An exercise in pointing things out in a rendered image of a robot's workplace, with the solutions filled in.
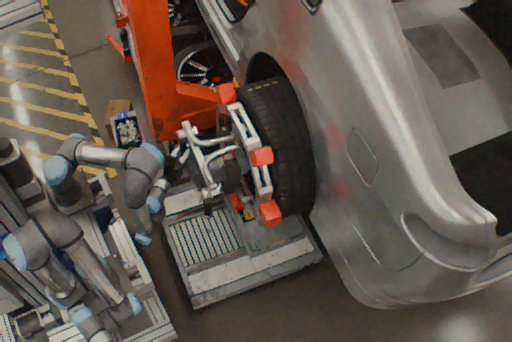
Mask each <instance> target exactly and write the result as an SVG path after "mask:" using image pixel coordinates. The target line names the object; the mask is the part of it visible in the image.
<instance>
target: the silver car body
mask: <svg viewBox="0 0 512 342"><path fill-rule="evenodd" d="M195 3H196V4H197V6H198V8H199V9H198V10H199V11H200V13H201V15H202V17H203V19H204V21H205V23H206V25H207V26H208V28H209V29H208V30H209V32H210V34H211V36H212V37H213V39H214V41H215V43H216V45H217V47H218V48H219V50H220V51H221V53H222V55H223V57H224V59H225V62H226V64H227V65H228V67H229V69H230V71H231V73H232V75H233V77H234V79H235V80H236V82H237V83H238V85H239V86H242V85H244V73H245V67H246V63H247V60H248V59H249V57H250V55H251V54H252V53H253V52H254V51H256V50H263V51H266V52H268V53H269V54H270V55H271V56H272V57H273V58H274V59H275V60H277V62H278V63H279V64H280V66H281V67H282V69H283V70H284V72H285V73H286V75H287V77H288V79H289V81H290V83H291V85H292V86H293V88H294V90H295V92H296V95H297V97H298V100H299V102H300V105H301V108H302V111H303V114H304V117H305V120H306V124H307V128H308V131H309V135H310V140H311V145H312V149H313V155H314V163H315V173H316V194H315V202H314V207H313V210H312V213H311V215H310V216H309V219H310V220H311V222H312V224H313V226H314V228H315V230H316V232H318V234H319V236H320V238H321V240H322V242H323V244H324V246H325V249H326V251H327V253H328V255H329V256H330V258H331V259H332V261H333V263H334V265H335V267H336V269H337V272H338V273H339V275H340V277H341V279H342V281H343V283H344V284H345V285H346V289H347V290H348V292H349V293H351V295H352V296H353V297H354V298H355V300H356V301H359V302H361V303H362V304H364V305H365V306H370V307H373V308H375V309H397V308H406V307H413V306H417V305H418V304H428V303H434V302H439V301H447V300H451V299H453V298H457V297H462V296H466V295H470V294H471V293H473V292H476V291H479V290H482V289H485V288H487V287H490V286H492V285H494V284H496V283H499V282H501V281H502V280H504V279H505V278H507V277H510V276H511V275H512V0H195Z"/></svg>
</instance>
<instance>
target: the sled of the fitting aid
mask: <svg viewBox="0 0 512 342"><path fill-rule="evenodd" d="M224 200H225V202H226V205H227V207H228V209H229V211H230V214H231V216H232V218H233V221H234V223H235V225H236V227H237V230H238V232H239V234H240V236H241V239H242V241H243V243H244V246H245V247H246V249H247V251H248V254H249V256H250V258H251V259H252V258H254V257H257V256H260V255H262V254H265V253H268V252H270V251H273V250H275V249H278V248H281V247H283V246H285V245H288V244H290V243H293V242H296V241H298V240H301V239H304V238H305V237H306V234H307V233H306V231H305V229H304V227H303V225H302V223H301V221H300V220H299V218H298V216H297V215H298V214H296V216H297V217H296V218H297V220H298V222H299V224H300V225H301V227H302V229H303V231H302V233H301V234H299V235H296V236H293V237H291V238H288V239H286V240H284V241H281V242H278V243H276V244H273V245H270V246H268V247H262V248H260V249H257V250H256V249H255V248H254V246H253V243H252V241H251V239H250V237H249V235H248V232H247V230H246V228H245V226H244V224H243V222H242V219H241V217H240V215H239V214H236V212H235V209H234V207H233V205H232V203H231V200H230V194H227V195H225V197H224Z"/></svg>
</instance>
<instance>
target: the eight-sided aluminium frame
mask: <svg viewBox="0 0 512 342"><path fill-rule="evenodd" d="M215 110H216V134H217V138H219V137H223V136H227V135H230V119H231V121H232V123H233V124H234V126H235V129H236V131H237V132H238V133H239V135H240V138H241V140H242V142H243V144H244V147H245V150H246V153H247V156H248V160H249V164H250V168H251V171H252V175H253V179H254V183H255V189H256V197H255V198H254V196H253V195H252V193H251V191H250V189H249V187H248V185H247V182H246V180H245V178H244V176H243V174H241V180H240V182H242V183H243V185H244V190H245V193H246V195H247V196H245V197H244V195H243V193H242V190H239V191H236V192H237V194H238V196H239V199H240V201H241V204H242V206H243V207H244V209H246V210H247V211H248V212H250V213H251V214H252V215H253V216H254V217H255V218H257V219H259V218H261V216H260V214H259V204H261V203H264V202H267V201H270V200H271V199H272V194H273V188H272V183H271V181H270V177H269V173H268V169H267V165H264V166H261V167H260V168H261V172H262V176H263V180H264V182H261V180H260V177H259V173H258V169H257V167H253V165H252V162H251V159H250V156H249V151H251V150H254V149H257V148H260V147H263V146H262V144H261V141H260V138H259V135H257V133H256V131H255V129H253V127H252V125H251V123H250V121H249V119H248V117H247V115H246V113H245V111H244V109H243V106H242V105H241V104H240V103H239V102H234V103H230V104H227V105H219V104H216V107H215ZM222 114H224V127H223V128H222ZM238 115H239V116H240V118H241V120H242V122H243V123H244V124H245V126H246V128H247V129H248V133H249V135H250V137H249V138H248V136H247V135H246V133H245V131H244V130H243V128H242V126H241V124H240V122H239V120H238V118H237V116H238ZM263 197H264V199H263Z"/></svg>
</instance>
